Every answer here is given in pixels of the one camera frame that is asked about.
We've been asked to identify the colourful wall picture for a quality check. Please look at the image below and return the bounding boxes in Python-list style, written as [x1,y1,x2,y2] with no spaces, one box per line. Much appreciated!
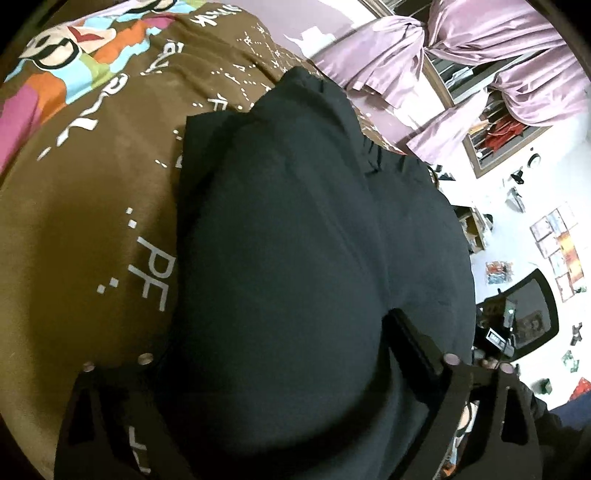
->
[486,261,514,284]

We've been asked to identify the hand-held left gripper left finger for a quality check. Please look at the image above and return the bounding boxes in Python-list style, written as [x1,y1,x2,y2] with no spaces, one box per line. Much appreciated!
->
[54,353,195,480]

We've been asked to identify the group of wall photos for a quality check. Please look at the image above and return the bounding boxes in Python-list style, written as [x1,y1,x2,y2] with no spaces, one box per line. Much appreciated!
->
[530,209,587,303]

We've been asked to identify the pink curtains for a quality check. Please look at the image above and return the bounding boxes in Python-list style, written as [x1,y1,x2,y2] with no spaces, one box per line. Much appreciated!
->
[369,0,561,180]

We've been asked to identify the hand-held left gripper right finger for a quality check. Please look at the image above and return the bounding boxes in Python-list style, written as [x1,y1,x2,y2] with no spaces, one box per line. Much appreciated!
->
[387,308,541,480]

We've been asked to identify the purple curtain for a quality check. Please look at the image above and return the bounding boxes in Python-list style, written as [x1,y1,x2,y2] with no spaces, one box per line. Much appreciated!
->
[406,0,580,164]
[311,16,428,109]

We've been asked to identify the red hanging cloth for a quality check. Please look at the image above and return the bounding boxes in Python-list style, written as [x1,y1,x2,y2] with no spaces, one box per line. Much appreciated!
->
[480,115,525,155]

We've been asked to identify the black jacket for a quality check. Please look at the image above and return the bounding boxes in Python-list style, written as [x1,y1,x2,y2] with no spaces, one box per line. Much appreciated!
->
[157,67,478,480]

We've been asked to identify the black office chair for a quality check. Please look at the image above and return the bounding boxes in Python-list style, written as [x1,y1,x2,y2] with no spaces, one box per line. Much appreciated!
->
[475,268,560,365]

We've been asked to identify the cardboard box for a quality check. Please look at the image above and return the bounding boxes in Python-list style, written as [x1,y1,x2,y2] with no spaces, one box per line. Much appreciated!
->
[455,205,495,252]

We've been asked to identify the brown printed blanket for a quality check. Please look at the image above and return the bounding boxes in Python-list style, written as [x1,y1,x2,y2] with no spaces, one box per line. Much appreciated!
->
[0,0,409,480]

